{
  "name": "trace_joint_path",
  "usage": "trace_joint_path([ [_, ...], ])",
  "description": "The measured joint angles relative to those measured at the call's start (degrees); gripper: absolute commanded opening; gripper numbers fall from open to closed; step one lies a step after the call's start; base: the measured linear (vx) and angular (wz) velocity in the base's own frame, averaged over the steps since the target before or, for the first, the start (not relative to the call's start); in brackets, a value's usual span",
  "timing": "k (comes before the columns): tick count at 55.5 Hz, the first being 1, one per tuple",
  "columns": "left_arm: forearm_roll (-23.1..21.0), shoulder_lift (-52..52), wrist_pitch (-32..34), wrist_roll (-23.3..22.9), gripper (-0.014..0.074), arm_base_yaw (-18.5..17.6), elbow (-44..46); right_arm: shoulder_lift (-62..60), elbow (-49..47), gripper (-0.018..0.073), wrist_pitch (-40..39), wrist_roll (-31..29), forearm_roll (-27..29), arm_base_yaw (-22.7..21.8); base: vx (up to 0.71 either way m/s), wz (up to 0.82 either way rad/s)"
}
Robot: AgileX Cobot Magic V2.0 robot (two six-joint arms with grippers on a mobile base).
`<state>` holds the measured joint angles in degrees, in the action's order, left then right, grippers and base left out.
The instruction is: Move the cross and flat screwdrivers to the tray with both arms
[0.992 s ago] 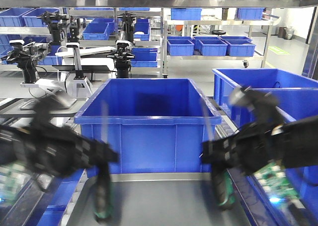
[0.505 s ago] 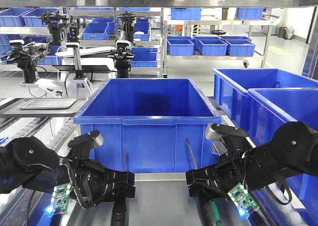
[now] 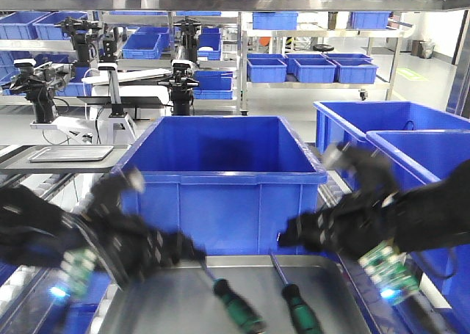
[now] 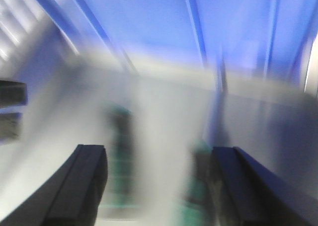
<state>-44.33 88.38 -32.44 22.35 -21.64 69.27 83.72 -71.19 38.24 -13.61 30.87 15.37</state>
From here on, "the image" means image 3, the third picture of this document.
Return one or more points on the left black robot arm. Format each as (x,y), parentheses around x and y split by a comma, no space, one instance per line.
(35,232)

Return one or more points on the green black screwdriver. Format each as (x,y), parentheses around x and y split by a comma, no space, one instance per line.
(303,318)
(239,310)

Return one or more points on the green circuit board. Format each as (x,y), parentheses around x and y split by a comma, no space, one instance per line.
(385,269)
(74,274)

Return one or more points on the right blue bin rear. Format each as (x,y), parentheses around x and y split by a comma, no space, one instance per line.
(424,144)

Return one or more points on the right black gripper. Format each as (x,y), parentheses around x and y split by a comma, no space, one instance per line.
(359,221)

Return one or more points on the central blue bin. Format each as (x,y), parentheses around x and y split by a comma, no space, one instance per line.
(230,183)

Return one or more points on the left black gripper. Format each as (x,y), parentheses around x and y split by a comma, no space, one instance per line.
(127,247)

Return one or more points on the small steel tray left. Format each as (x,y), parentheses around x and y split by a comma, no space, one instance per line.
(71,153)

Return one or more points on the green circuit board left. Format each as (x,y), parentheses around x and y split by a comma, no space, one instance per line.
(74,274)

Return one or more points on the green circuit board right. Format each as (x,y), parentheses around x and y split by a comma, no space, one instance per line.
(385,269)

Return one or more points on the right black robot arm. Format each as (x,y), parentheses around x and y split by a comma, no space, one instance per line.
(428,217)

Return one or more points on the large steel tray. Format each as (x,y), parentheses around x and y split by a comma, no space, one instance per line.
(181,300)

